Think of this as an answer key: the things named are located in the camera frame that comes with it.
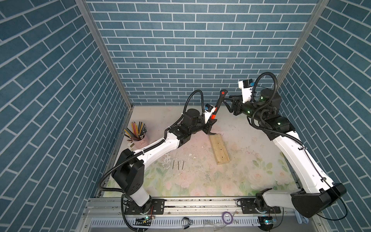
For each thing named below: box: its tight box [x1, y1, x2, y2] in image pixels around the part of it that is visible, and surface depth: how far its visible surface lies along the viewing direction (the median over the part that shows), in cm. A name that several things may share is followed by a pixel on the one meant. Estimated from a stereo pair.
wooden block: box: [209, 133, 230, 165], surface depth 93 cm
